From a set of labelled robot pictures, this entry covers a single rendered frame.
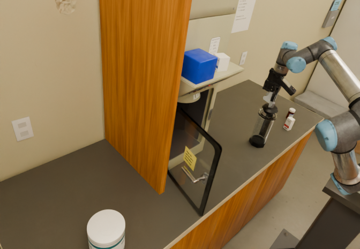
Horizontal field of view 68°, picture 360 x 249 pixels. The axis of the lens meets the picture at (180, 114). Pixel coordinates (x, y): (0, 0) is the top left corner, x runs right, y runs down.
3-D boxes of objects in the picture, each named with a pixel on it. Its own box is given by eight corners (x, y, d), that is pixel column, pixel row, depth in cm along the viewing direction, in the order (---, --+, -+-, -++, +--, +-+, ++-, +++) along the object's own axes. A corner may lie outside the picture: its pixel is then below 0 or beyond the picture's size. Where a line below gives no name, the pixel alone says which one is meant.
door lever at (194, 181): (190, 165, 109) (191, 161, 108) (204, 182, 103) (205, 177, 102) (179, 170, 106) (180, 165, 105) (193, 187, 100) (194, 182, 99)
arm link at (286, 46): (286, 45, 127) (280, 39, 134) (278, 66, 133) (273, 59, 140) (302, 47, 128) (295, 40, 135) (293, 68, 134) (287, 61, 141)
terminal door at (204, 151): (165, 169, 132) (174, 101, 109) (202, 218, 113) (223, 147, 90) (164, 170, 132) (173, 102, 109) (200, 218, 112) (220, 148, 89)
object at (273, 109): (263, 105, 158) (267, 96, 155) (278, 111, 155) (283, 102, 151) (258, 111, 152) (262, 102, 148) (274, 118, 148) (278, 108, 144)
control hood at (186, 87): (170, 96, 108) (172, 74, 103) (220, 77, 128) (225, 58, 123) (189, 110, 102) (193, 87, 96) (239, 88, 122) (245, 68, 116)
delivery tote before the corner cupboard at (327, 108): (285, 117, 373) (293, 97, 354) (300, 108, 397) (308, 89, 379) (327, 141, 339) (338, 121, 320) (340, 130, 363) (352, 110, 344)
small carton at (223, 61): (210, 66, 113) (213, 53, 110) (220, 65, 115) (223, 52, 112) (217, 72, 110) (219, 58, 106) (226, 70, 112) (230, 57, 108)
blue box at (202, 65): (177, 74, 103) (180, 52, 98) (195, 68, 110) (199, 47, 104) (195, 85, 98) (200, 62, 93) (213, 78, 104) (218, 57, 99)
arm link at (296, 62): (312, 52, 117) (302, 43, 126) (287, 64, 121) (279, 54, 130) (316, 66, 121) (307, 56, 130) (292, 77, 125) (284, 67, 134)
